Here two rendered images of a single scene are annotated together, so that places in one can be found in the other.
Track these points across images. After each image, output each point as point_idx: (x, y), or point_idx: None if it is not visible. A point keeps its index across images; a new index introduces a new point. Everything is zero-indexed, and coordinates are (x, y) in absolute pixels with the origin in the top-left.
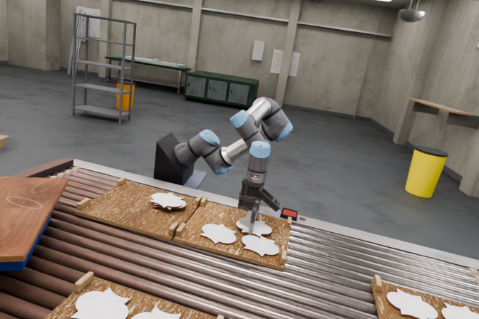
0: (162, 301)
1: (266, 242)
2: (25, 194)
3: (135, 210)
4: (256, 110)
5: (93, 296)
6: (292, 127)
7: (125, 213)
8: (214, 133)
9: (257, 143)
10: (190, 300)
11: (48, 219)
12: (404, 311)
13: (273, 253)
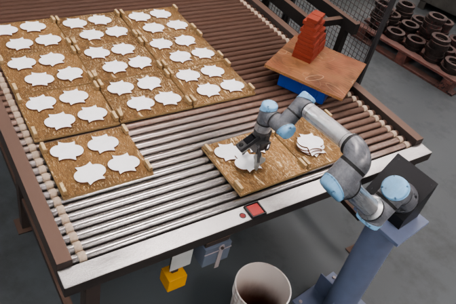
0: (221, 99)
1: (228, 155)
2: (324, 80)
3: (310, 131)
4: (319, 114)
5: (240, 85)
6: (325, 183)
7: (309, 125)
8: (403, 192)
9: (270, 100)
10: (216, 110)
11: (315, 98)
12: (126, 155)
13: (216, 150)
